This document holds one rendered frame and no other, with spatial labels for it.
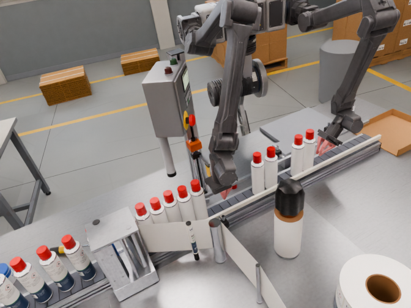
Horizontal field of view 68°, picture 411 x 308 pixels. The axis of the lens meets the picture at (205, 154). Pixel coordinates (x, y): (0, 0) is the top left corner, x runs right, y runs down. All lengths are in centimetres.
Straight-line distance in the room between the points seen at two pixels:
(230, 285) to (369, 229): 57
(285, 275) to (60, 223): 99
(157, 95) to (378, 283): 79
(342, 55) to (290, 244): 267
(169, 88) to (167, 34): 548
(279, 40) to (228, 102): 379
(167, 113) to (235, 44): 28
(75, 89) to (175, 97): 414
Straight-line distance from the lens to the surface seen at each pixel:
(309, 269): 110
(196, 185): 108
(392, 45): 493
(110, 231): 94
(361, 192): 145
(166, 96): 90
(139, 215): 108
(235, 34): 92
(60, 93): 502
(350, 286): 92
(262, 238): 116
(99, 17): 631
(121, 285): 106
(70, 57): 651
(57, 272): 114
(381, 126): 189
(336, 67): 354
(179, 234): 105
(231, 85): 92
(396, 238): 132
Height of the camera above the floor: 180
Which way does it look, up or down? 36 degrees down
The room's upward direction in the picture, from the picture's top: 9 degrees counter-clockwise
